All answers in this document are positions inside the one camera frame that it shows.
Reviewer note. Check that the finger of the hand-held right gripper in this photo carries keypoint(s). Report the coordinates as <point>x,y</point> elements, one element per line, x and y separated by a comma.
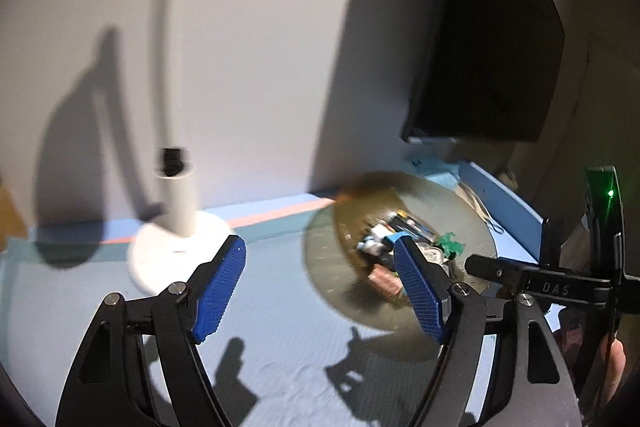
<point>552,242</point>
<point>495,268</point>

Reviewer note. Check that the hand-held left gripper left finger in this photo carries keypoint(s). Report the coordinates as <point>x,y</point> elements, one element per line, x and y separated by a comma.
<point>222,287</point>

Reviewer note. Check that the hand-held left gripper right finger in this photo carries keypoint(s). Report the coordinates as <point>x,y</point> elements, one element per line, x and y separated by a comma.
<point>420,292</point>

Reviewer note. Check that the pink toy box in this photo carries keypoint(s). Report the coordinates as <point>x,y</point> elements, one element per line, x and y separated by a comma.
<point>385,282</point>

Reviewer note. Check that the light green crystal toy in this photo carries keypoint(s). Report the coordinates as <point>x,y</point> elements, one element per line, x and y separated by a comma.
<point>450,244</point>

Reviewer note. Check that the dark blue battery pack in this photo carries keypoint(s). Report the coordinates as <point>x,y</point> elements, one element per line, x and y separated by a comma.
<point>412,224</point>

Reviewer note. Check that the white small packet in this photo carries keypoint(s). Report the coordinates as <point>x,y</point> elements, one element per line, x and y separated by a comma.
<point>370,246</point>

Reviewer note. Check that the amber ribbed glass bowl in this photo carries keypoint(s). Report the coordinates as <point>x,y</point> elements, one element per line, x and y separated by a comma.
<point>330,267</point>

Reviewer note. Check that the person's right hand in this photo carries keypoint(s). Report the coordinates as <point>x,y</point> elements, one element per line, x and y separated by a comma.
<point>616,372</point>

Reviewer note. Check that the white desk lamp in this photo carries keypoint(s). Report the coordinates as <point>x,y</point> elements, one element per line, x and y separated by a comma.
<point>182,207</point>

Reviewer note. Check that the light blue cloth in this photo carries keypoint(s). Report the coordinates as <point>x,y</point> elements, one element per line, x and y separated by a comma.
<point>440,177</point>

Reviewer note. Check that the black monitor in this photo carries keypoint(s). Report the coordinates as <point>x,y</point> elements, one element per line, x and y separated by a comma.
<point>490,57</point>

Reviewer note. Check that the brown cardboard box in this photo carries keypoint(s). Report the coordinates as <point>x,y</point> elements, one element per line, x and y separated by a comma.
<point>12,212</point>

